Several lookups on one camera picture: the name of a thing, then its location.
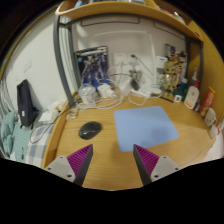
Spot small white cube clock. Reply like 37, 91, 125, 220
173, 94, 184, 104

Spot white cube charger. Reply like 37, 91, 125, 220
97, 83, 116, 99

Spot blue bottle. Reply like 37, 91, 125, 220
179, 77, 189, 92

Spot white red-capped lotion bottle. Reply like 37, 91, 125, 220
184, 79, 201, 110

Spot black computer mouse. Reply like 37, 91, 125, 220
78, 121, 103, 140

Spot white cable tangle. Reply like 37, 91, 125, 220
71, 66, 161, 111

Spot black cable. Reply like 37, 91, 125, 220
29, 99, 81, 145

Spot colourful printed box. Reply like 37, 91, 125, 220
164, 43, 188, 68

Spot robot model kit box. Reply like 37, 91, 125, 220
74, 45, 111, 91

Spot small white cup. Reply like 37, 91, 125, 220
208, 124, 220, 140

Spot white wall socket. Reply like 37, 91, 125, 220
113, 51, 128, 66

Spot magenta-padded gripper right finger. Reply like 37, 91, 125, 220
133, 144, 181, 186

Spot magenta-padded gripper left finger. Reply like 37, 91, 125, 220
44, 143, 94, 187

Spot black hanging bag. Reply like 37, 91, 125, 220
16, 79, 39, 128

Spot white wall switch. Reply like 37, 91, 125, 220
22, 59, 34, 73

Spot steel tumbler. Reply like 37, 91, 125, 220
130, 69, 143, 84

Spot clear dome-lid plastic cup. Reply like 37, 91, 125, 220
78, 83, 98, 104

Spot white power strip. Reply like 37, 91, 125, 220
128, 87, 162, 100

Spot brown tree-creature figurine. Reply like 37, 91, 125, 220
161, 59, 183, 94

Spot red yellow snack canister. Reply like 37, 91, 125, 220
199, 86, 216, 118

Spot light blue mouse pad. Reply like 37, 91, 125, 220
113, 105, 180, 153

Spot plaid and teal bedding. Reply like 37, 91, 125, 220
0, 109, 56, 168

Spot white tissue pack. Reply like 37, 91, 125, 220
38, 108, 59, 124

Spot white mug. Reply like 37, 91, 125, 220
204, 107, 218, 127

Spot wooden shelf unit grey posts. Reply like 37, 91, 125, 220
53, 0, 205, 108

